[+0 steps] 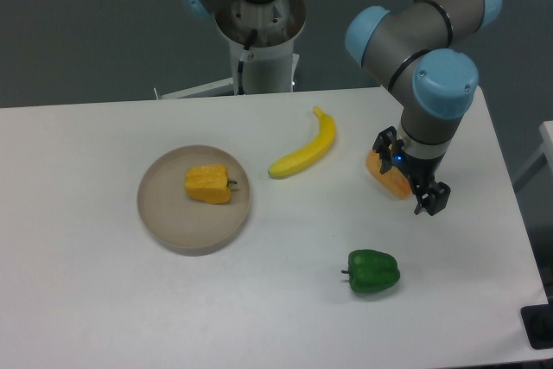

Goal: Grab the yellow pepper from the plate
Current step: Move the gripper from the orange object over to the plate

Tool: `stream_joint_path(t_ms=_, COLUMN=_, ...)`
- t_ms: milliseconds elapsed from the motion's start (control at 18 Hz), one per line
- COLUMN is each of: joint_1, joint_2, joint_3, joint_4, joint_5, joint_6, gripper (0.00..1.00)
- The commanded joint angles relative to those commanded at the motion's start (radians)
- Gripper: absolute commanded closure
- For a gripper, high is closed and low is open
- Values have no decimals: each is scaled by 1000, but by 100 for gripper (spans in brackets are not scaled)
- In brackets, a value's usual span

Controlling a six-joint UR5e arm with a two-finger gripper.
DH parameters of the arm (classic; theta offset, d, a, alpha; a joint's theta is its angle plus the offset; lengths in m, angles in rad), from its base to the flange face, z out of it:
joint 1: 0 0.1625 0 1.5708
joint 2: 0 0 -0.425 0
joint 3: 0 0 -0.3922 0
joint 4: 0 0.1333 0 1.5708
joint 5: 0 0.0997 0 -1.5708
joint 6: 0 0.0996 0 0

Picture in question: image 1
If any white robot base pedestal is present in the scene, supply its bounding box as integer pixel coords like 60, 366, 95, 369
159, 0, 306, 99

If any white furniture at right edge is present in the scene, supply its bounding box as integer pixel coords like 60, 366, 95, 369
512, 120, 552, 193

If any orange fruit toy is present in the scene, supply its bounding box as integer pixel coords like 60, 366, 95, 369
365, 150, 411, 200

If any yellow pepper toy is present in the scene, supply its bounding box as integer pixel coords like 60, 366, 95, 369
184, 163, 238, 205

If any green pepper toy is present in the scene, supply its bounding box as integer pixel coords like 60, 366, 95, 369
341, 249, 401, 295

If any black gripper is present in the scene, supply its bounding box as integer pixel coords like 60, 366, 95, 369
372, 126, 451, 216

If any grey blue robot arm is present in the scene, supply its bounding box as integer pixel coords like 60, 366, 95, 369
184, 0, 502, 214

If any black clamp at table edge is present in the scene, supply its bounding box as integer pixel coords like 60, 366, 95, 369
520, 303, 553, 350

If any beige round plate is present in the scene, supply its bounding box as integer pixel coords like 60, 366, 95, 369
137, 145, 251, 256

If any yellow banana toy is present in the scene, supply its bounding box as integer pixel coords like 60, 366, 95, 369
267, 106, 337, 179

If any black base cable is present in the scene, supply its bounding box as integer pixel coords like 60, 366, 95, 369
235, 28, 259, 96

